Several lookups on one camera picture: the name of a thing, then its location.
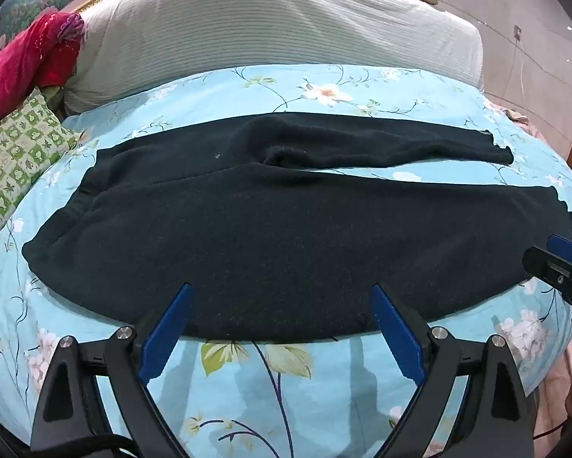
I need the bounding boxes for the pink cloth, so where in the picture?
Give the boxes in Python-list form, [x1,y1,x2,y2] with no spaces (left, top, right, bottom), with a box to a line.
[501,102,549,140]

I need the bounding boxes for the green checked pillow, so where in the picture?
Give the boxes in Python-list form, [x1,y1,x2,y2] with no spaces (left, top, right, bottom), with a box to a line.
[0,87,82,235]

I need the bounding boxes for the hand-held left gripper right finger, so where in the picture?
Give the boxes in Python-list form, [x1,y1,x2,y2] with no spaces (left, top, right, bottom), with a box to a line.
[369,284,535,458]

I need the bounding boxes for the blue floral bedsheet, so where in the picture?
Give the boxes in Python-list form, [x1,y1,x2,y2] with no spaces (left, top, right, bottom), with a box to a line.
[0,63,572,458]

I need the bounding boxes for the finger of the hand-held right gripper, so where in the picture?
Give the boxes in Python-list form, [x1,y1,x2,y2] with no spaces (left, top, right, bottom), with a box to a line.
[548,235,572,269]
[523,246,572,297]

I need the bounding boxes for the white cable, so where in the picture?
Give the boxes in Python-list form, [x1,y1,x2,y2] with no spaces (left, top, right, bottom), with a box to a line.
[514,38,528,98]

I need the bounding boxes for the red cloth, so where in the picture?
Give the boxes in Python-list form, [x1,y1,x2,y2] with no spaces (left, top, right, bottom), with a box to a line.
[0,11,85,137]

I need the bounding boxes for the black pants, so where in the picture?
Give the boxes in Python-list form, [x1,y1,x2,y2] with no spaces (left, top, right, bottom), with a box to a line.
[21,112,572,344]

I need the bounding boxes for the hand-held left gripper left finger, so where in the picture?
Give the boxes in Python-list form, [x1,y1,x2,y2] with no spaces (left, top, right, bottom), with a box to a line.
[29,282,194,458]

